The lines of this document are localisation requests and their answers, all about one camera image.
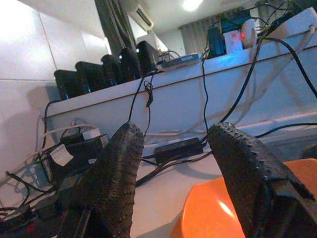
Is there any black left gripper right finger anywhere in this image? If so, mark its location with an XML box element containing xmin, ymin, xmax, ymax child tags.
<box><xmin>207</xmin><ymin>122</ymin><xmax>315</xmax><ymax>238</ymax></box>

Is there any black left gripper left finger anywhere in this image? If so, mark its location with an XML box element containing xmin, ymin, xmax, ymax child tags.
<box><xmin>81</xmin><ymin>121</ymin><xmax>146</xmax><ymax>238</ymax></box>

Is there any orange plastic bowl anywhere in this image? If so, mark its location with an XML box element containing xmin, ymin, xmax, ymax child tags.
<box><xmin>169</xmin><ymin>158</ymin><xmax>317</xmax><ymax>238</ymax></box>

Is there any black charger block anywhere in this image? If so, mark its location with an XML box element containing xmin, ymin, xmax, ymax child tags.
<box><xmin>59</xmin><ymin>133</ymin><xmax>109</xmax><ymax>169</ymax></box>

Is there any black power adapter brick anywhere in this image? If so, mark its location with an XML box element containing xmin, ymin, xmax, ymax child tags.
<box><xmin>154</xmin><ymin>137</ymin><xmax>204</xmax><ymax>164</ymax></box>

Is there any black power strip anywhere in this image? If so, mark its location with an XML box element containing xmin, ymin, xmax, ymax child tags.
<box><xmin>0</xmin><ymin>205</ymin><xmax>62</xmax><ymax>238</ymax></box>

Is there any black battery pack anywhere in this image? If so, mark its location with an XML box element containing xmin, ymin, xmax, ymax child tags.
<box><xmin>136</xmin><ymin>41</ymin><xmax>158</xmax><ymax>75</ymax></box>
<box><xmin>75</xmin><ymin>61</ymin><xmax>109</xmax><ymax>92</ymax></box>
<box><xmin>53</xmin><ymin>69</ymin><xmax>90</xmax><ymax>100</ymax></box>
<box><xmin>120</xmin><ymin>47</ymin><xmax>142</xmax><ymax>81</ymax></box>
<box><xmin>101</xmin><ymin>54</ymin><xmax>124</xmax><ymax>87</ymax></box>

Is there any dark blue box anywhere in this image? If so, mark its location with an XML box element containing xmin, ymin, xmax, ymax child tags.
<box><xmin>208</xmin><ymin>24</ymin><xmax>227</xmax><ymax>59</ymax></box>

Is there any white device with red light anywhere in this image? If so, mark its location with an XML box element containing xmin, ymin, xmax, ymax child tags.
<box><xmin>241</xmin><ymin>18</ymin><xmax>257</xmax><ymax>49</ymax></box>

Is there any grey curtain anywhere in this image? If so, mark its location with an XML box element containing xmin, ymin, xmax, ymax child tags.
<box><xmin>179</xmin><ymin>14</ymin><xmax>223</xmax><ymax>55</ymax></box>

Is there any dark curtain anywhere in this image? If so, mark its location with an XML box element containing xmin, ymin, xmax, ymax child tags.
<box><xmin>94</xmin><ymin>0</ymin><xmax>137</xmax><ymax>58</ymax></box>

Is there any white air conditioner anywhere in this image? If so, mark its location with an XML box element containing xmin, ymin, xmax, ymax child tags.
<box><xmin>128</xmin><ymin>3</ymin><xmax>154</xmax><ymax>30</ymax></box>

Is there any round ceiling light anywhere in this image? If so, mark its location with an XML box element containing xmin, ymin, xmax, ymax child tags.
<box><xmin>182</xmin><ymin>0</ymin><xmax>204</xmax><ymax>12</ymax></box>

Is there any thin black hanging cable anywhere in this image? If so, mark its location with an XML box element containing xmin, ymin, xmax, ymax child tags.
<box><xmin>127</xmin><ymin>71</ymin><xmax>155</xmax><ymax>124</ymax></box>

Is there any white wall ledge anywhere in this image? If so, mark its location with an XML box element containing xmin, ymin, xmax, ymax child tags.
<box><xmin>42</xmin><ymin>7</ymin><xmax>317</xmax><ymax>139</ymax></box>

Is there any grey network switch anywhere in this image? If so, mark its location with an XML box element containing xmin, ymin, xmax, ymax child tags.
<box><xmin>158</xmin><ymin>53</ymin><xmax>201</xmax><ymax>69</ymax></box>

